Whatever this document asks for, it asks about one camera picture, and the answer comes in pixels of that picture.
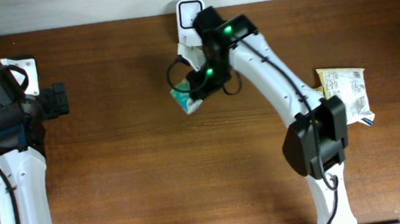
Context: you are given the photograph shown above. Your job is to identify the teal tissue pack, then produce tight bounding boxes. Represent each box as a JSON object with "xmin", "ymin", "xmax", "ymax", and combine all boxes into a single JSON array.
[{"xmin": 170, "ymin": 79, "xmax": 203, "ymax": 115}]

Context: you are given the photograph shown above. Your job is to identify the cream snack bag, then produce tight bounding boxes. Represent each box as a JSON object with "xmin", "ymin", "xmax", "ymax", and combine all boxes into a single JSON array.
[{"xmin": 316, "ymin": 67, "xmax": 375, "ymax": 127}]

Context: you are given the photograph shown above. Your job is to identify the green snack stick packet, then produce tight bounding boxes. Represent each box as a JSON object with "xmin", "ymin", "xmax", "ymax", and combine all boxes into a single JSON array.
[{"xmin": 315, "ymin": 86, "xmax": 325, "ymax": 98}]

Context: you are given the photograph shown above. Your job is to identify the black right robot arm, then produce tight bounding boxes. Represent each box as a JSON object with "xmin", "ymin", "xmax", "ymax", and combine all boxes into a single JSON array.
[{"xmin": 186, "ymin": 7, "xmax": 358, "ymax": 224}]

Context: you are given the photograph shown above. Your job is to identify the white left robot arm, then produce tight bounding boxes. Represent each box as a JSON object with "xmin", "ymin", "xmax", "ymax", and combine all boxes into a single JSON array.
[{"xmin": 0, "ymin": 64, "xmax": 70, "ymax": 224}]

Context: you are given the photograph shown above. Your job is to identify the white barcode scanner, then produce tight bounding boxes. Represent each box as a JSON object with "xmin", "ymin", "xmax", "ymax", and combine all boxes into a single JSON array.
[{"xmin": 175, "ymin": 0, "xmax": 205, "ymax": 47}]

